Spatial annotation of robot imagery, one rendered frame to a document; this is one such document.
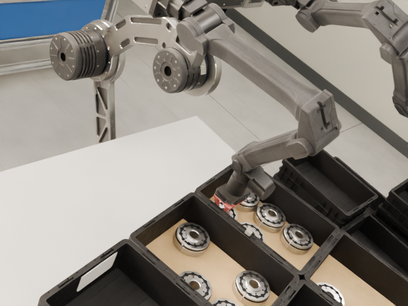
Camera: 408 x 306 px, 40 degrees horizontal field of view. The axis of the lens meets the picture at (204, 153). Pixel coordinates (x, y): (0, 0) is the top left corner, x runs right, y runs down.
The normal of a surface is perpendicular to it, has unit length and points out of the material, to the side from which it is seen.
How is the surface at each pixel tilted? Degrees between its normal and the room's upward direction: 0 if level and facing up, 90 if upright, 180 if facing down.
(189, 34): 118
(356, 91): 90
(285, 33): 90
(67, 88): 0
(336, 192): 0
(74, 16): 90
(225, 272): 0
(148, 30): 90
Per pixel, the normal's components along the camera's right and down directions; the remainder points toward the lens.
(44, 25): 0.66, 0.63
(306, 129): -0.76, 0.55
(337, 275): 0.34, -0.73
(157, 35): -0.67, 0.24
